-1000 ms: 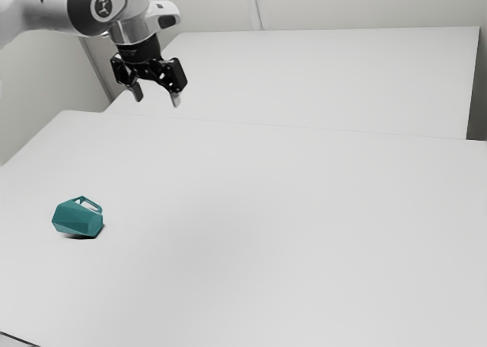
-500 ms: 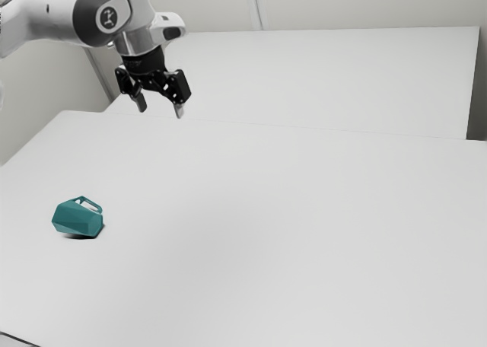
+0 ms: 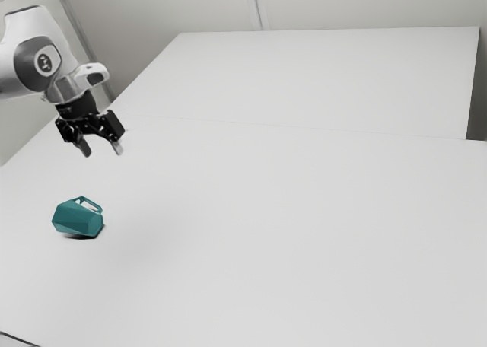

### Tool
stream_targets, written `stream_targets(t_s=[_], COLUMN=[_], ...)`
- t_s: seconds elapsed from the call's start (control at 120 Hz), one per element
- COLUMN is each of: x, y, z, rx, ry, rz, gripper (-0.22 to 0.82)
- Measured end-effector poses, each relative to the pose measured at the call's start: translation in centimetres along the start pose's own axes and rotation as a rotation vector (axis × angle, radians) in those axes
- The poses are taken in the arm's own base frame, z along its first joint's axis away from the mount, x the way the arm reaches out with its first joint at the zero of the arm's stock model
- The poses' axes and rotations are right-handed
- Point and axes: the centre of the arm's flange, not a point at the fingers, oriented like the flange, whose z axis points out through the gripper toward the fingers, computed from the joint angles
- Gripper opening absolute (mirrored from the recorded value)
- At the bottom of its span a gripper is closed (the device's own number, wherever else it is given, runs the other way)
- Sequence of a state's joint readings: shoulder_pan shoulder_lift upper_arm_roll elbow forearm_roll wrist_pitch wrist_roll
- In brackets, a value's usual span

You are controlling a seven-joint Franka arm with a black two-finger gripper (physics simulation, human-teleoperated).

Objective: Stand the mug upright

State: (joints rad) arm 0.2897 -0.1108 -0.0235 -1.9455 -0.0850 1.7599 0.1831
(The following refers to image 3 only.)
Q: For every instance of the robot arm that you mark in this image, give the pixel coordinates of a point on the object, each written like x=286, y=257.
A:
x=26, y=54

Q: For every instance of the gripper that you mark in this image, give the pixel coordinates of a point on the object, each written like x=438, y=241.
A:
x=78, y=107

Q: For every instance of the teal faceted mug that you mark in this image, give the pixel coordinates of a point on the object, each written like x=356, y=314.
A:
x=76, y=221

